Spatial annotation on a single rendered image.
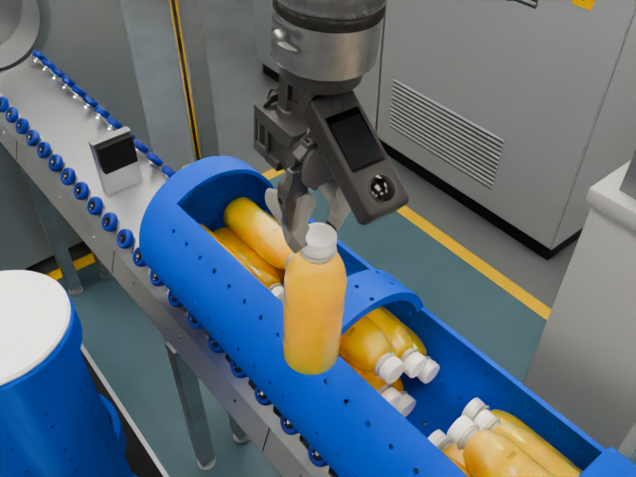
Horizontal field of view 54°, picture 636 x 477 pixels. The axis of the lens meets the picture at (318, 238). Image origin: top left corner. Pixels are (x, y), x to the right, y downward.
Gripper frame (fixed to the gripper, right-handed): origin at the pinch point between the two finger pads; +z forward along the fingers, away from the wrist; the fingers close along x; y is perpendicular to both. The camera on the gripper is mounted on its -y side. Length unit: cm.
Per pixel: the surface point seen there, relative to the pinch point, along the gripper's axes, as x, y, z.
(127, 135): -14, 86, 46
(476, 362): -27.4, -10.1, 34.5
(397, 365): -13.1, -5.6, 28.7
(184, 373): -6, 52, 99
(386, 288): -18.7, 3.8, 24.5
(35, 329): 24, 45, 48
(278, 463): -1, 4, 62
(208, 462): -8, 48, 148
